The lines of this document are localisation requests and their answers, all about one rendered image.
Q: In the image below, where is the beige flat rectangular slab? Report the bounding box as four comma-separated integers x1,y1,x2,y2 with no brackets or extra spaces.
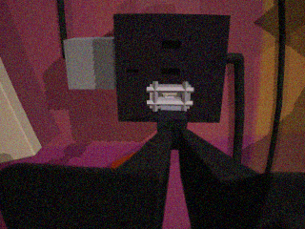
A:
0,58,42,163

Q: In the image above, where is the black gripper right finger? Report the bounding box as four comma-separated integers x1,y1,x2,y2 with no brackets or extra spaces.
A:
178,129,305,229

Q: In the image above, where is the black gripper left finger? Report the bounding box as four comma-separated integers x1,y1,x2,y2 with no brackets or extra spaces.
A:
0,129,172,229

